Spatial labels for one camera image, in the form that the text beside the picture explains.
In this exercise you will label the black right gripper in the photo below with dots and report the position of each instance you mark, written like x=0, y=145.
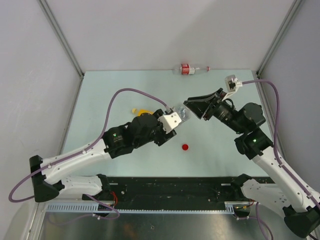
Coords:
x=199, y=105

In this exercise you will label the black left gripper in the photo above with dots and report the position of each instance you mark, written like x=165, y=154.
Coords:
x=164, y=136

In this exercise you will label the blue-label clear drink bottle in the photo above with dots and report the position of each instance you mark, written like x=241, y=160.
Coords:
x=183, y=112

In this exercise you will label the red bottle cap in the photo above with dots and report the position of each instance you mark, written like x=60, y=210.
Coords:
x=185, y=147

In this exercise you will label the clear red-label water bottle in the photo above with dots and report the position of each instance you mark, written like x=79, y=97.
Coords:
x=186, y=69

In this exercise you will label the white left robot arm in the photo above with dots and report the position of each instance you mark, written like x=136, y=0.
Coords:
x=54, y=176

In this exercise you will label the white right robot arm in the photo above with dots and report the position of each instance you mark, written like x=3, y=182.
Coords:
x=293, y=200

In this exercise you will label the yellow juice bottle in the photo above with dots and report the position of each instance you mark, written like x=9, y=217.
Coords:
x=139, y=111

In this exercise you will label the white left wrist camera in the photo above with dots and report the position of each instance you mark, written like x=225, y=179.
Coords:
x=170, y=121

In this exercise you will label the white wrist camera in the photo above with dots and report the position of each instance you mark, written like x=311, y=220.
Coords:
x=170, y=121
x=232, y=86

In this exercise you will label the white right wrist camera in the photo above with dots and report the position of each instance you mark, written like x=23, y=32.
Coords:
x=232, y=86

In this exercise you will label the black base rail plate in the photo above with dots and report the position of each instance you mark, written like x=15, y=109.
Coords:
x=173, y=192

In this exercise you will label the grey slotted cable duct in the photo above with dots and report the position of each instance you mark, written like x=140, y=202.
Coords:
x=93, y=207

